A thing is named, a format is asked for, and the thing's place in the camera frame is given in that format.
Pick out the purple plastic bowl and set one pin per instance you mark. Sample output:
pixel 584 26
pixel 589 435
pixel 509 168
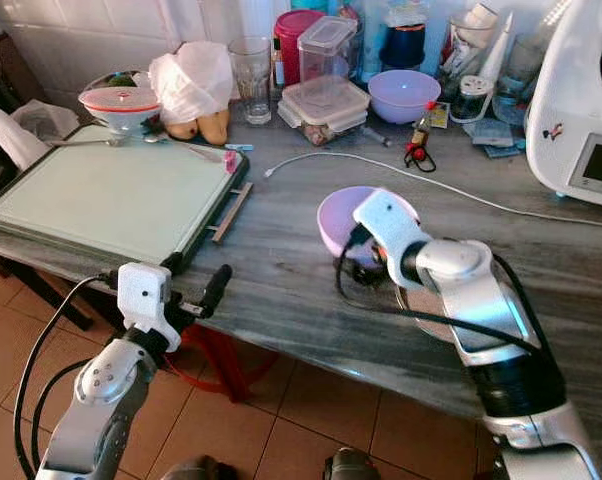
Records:
pixel 404 97
pixel 341 222

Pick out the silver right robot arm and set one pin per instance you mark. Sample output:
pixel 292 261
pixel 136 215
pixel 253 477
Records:
pixel 491 310

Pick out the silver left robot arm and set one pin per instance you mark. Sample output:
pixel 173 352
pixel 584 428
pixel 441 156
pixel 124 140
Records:
pixel 96 420

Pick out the grey round plate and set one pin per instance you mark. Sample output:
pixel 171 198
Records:
pixel 426 318

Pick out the white green-edged cutting board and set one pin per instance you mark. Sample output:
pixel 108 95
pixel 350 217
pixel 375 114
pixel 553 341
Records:
pixel 111 195

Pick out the small bottle with red tag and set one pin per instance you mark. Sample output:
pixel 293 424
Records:
pixel 421 133

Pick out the metal knife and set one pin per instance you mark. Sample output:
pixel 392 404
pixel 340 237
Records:
pixel 91 142

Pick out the brown potatoes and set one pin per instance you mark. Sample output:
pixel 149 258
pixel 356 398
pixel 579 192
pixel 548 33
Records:
pixel 206 128

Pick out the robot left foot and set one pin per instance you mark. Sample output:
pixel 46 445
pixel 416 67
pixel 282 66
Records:
pixel 196 470

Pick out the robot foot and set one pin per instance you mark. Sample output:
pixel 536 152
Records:
pixel 351 465
pixel 196 470

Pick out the flat clear lidded container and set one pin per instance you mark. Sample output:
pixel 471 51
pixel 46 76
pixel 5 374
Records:
pixel 323 107

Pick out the upright purple plastic bowl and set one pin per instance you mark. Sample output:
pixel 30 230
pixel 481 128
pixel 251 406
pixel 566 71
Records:
pixel 404 97

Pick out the glass bowl with red-rimmed lid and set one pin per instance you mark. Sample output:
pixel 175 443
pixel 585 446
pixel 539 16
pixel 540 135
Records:
pixel 119 106

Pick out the blue folded cloth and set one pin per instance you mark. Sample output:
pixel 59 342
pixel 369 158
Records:
pixel 499 138

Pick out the white knotted plastic bag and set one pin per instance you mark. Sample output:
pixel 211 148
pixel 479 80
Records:
pixel 6 125

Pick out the small glass jar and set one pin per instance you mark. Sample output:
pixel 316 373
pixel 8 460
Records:
pixel 473 98

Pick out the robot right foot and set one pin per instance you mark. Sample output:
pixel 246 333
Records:
pixel 351 465

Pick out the white crumpled plastic bag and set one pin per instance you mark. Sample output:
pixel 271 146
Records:
pixel 191 82

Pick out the clear drinking glass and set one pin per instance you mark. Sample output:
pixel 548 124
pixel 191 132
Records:
pixel 251 80

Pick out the tall clear plastic container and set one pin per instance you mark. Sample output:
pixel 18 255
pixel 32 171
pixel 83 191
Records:
pixel 329 50

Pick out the dark blue jar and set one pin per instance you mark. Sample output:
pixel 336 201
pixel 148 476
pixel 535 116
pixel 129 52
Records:
pixel 402 47

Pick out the red plastic canister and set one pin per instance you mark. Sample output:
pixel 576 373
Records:
pixel 289 48

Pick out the white kitchen appliance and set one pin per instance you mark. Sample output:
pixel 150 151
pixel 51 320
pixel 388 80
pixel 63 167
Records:
pixel 576 110

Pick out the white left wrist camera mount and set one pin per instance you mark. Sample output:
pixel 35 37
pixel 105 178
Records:
pixel 144 293

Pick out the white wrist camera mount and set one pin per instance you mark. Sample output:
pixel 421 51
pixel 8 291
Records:
pixel 391 222
pixel 144 293

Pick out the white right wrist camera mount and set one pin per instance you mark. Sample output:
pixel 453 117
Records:
pixel 391 222

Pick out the red metal stool frame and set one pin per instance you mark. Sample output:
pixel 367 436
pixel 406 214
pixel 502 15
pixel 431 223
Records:
pixel 221 365

